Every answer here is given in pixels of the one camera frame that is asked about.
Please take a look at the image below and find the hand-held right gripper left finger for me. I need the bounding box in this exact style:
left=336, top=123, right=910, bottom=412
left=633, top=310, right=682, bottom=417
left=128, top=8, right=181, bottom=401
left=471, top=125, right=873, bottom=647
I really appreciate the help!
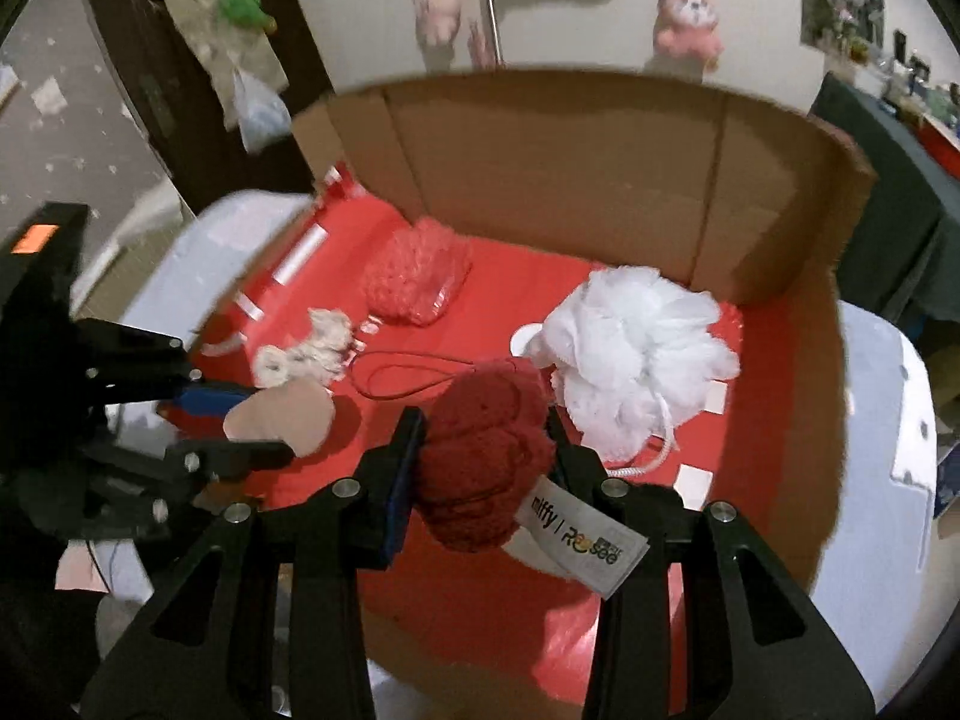
left=79, top=405, right=428, bottom=720

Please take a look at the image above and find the pale pink plush toy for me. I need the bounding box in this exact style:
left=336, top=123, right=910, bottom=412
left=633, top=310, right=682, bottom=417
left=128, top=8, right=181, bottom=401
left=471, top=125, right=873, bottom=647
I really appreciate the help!
left=411, top=0, right=466, bottom=46

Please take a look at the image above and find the dark green cloth covered desk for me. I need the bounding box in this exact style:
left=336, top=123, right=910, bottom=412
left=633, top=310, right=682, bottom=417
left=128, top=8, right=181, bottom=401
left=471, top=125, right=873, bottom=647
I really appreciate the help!
left=810, top=71, right=960, bottom=323

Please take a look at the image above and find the light blue fleece blanket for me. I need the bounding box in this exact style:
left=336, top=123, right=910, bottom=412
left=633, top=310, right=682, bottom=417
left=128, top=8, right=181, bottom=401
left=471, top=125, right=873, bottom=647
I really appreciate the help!
left=56, top=191, right=938, bottom=720

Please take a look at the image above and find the beige powder puff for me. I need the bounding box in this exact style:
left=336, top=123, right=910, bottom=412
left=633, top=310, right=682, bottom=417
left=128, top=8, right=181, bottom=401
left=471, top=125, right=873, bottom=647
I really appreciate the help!
left=223, top=377, right=336, bottom=458

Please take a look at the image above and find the wall photo collage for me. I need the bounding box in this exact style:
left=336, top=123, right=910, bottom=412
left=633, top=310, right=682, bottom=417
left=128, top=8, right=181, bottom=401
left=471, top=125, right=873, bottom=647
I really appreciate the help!
left=801, top=0, right=886, bottom=65

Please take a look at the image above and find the cardboard box with red inside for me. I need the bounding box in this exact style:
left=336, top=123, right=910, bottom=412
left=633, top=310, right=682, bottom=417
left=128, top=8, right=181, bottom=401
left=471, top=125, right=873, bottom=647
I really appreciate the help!
left=187, top=69, right=878, bottom=720

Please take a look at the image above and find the cream crochet scrunchie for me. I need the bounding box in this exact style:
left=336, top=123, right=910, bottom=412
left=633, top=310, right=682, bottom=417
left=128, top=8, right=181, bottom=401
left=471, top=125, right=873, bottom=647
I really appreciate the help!
left=253, top=307, right=355, bottom=389

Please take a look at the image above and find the coral bath sponge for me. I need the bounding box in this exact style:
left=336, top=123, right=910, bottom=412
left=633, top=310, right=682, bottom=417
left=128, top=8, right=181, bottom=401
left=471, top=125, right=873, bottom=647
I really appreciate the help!
left=360, top=217, right=473, bottom=327

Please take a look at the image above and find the beige hanging organizer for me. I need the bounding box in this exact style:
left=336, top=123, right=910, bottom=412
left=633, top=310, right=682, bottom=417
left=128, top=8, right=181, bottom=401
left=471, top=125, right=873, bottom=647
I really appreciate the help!
left=142, top=0, right=290, bottom=128

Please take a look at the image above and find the green plush toy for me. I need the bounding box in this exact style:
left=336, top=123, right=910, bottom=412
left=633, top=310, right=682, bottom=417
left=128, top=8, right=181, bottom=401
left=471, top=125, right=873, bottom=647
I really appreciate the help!
left=217, top=0, right=277, bottom=35

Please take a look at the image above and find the white mesh bath pouf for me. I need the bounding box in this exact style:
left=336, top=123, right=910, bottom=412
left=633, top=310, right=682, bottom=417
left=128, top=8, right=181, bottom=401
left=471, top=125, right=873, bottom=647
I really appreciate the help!
left=525, top=266, right=742, bottom=477

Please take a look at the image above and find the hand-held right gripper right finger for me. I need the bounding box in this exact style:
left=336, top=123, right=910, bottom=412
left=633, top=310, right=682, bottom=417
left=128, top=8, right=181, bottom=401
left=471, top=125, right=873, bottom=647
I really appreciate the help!
left=544, top=405, right=875, bottom=720

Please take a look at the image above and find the row of desk knickknacks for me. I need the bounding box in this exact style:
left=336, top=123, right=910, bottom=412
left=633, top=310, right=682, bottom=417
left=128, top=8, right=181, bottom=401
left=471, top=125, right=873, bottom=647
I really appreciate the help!
left=885, top=28, right=960, bottom=143

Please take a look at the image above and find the dark wooden door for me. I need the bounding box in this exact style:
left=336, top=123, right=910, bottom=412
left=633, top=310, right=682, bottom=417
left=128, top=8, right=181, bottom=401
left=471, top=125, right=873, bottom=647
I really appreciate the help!
left=75, top=0, right=335, bottom=200

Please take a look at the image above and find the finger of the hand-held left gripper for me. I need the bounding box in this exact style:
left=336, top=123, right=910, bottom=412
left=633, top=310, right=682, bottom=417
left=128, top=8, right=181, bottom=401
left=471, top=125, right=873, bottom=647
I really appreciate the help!
left=75, top=319, right=260, bottom=419
left=71, top=439, right=295, bottom=539

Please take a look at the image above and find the makeup brush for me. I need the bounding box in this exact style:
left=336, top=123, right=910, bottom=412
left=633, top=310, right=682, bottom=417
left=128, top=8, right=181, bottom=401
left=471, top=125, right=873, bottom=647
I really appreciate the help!
left=478, top=0, right=505, bottom=68

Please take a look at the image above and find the red knitted scrunchie with label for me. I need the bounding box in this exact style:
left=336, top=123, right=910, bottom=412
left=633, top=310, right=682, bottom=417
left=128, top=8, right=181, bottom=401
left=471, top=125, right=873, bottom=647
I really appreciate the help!
left=351, top=351, right=650, bottom=601

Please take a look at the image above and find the bright pink plush toy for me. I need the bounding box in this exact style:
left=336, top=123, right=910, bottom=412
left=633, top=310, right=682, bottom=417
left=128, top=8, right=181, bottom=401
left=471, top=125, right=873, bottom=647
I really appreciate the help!
left=652, top=0, right=725, bottom=61

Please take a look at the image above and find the clear plastic bag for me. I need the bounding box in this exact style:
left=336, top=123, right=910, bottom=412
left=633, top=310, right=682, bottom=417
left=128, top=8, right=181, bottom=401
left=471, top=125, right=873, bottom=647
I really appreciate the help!
left=232, top=67, right=292, bottom=155

